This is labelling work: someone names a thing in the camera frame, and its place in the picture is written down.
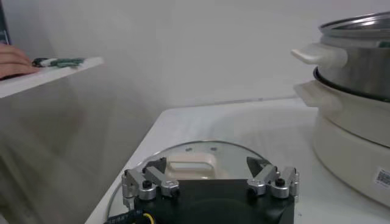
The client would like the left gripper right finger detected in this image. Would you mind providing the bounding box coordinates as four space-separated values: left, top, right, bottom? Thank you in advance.
246 156 300 200

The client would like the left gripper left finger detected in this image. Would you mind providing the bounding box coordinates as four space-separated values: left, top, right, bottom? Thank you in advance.
121 156 181 211

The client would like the glass pot lid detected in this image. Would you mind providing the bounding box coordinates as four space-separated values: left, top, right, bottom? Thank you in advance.
105 139 277 224

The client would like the stainless steel steamer basket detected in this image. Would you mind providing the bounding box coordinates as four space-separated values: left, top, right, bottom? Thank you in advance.
291 11 390 103

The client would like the person's bare hand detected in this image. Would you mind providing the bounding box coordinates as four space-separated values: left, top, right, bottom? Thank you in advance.
0 44 40 81

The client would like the cream electric pot base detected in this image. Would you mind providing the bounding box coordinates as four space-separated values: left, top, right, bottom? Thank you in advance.
294 79 390 209

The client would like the white side table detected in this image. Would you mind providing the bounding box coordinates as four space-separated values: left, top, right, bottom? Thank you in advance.
0 57 104 99

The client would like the small white black device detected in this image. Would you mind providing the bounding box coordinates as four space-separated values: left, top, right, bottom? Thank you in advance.
41 58 59 68

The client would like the dark panel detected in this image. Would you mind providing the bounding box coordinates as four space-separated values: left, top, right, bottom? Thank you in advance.
0 0 12 46

